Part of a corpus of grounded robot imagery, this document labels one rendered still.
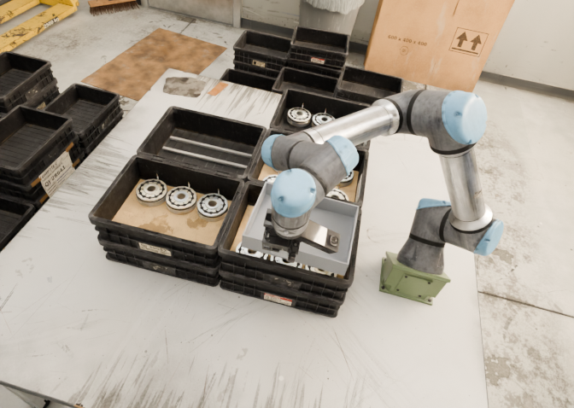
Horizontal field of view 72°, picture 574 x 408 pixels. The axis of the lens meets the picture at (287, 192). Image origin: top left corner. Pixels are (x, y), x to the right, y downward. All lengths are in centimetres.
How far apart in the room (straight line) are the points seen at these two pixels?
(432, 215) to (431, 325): 37
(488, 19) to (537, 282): 222
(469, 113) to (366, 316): 72
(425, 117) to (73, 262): 118
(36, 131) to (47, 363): 135
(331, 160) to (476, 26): 334
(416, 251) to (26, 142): 188
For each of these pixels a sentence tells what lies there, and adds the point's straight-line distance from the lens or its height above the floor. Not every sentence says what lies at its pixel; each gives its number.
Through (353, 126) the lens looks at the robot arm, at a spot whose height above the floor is 135.
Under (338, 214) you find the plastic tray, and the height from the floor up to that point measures 104.
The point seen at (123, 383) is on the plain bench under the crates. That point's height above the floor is 70.
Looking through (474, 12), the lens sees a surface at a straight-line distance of 395.
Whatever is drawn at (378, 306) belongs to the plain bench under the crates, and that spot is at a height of 70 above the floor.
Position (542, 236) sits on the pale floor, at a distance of 306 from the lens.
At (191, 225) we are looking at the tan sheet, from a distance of 135.
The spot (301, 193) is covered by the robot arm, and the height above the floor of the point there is 141.
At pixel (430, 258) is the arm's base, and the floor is 89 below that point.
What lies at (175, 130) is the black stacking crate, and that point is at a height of 83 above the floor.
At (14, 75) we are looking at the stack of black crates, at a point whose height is 49.
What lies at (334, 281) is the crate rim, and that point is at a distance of 114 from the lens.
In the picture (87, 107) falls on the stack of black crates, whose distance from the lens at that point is 268.
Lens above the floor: 189
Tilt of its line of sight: 47 degrees down
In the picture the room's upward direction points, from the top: 9 degrees clockwise
